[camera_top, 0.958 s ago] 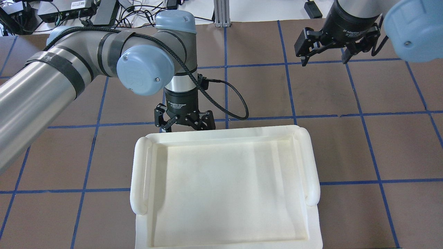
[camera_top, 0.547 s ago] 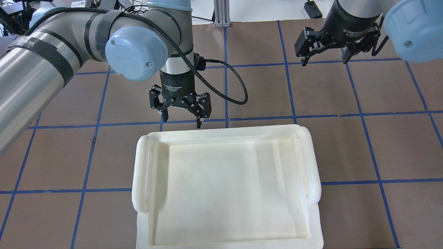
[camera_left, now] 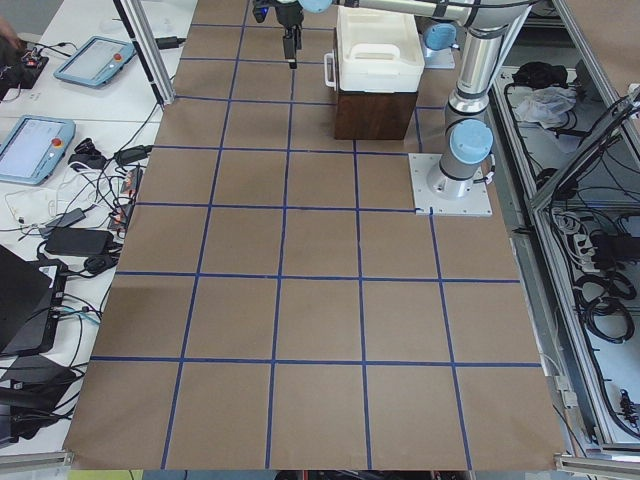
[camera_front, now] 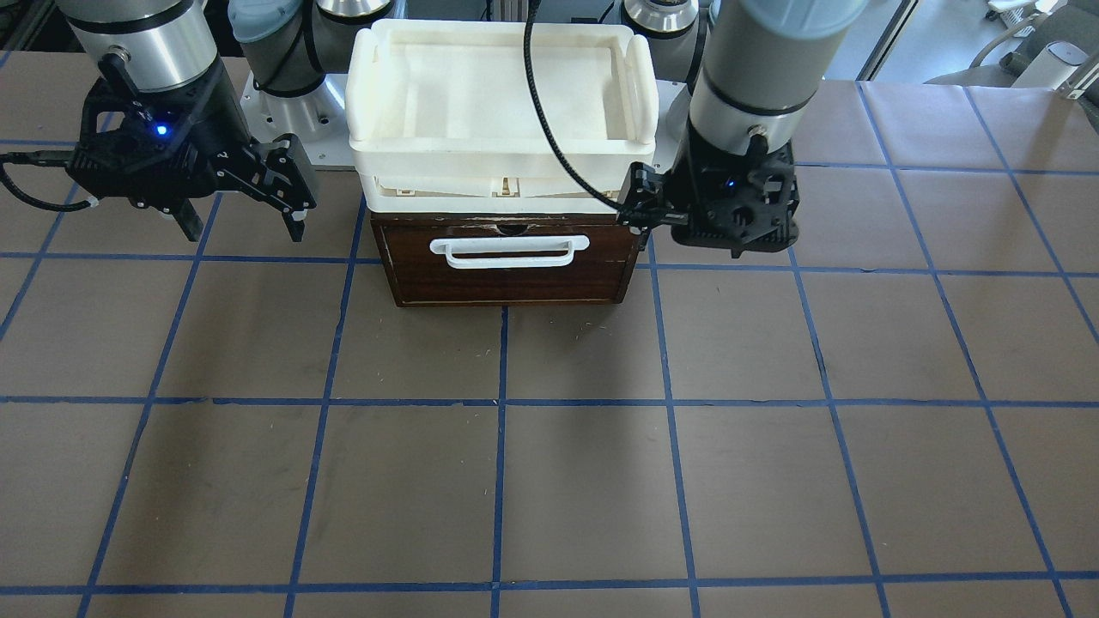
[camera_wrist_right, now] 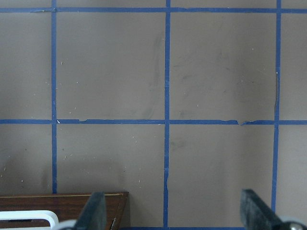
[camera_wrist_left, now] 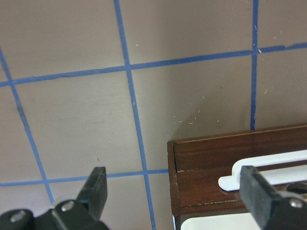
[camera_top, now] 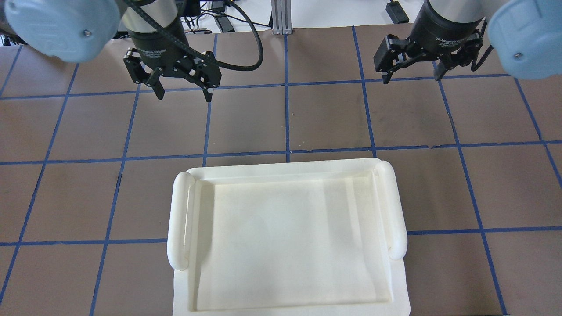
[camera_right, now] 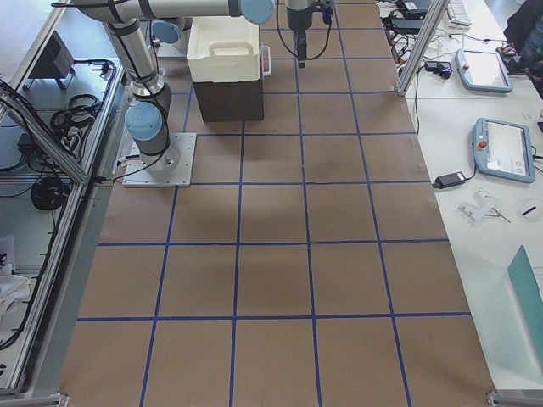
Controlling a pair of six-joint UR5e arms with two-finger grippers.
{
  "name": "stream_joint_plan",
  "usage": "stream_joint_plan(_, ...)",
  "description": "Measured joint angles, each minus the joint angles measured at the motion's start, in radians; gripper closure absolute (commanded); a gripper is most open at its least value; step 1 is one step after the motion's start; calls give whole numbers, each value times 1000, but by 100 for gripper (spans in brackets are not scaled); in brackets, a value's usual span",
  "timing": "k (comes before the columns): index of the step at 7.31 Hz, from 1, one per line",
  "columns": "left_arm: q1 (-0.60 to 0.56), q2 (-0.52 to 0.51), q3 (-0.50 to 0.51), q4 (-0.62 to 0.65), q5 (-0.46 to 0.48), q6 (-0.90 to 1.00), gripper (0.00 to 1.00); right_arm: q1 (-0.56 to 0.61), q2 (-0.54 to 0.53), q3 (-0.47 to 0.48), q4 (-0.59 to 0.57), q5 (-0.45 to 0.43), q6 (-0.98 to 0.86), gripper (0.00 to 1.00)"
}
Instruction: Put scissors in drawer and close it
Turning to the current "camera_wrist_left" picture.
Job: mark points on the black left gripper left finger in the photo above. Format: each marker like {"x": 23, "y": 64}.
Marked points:
{"x": 82, "y": 213}

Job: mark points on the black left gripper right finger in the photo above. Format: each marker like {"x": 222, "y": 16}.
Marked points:
{"x": 270, "y": 208}

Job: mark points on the wooden drawer with white handle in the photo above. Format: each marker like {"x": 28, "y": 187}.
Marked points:
{"x": 239, "y": 177}

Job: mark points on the white plastic tray box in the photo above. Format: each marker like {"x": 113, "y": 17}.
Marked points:
{"x": 242, "y": 221}

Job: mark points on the dark brown wooden cabinet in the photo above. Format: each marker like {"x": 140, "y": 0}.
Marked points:
{"x": 276, "y": 139}

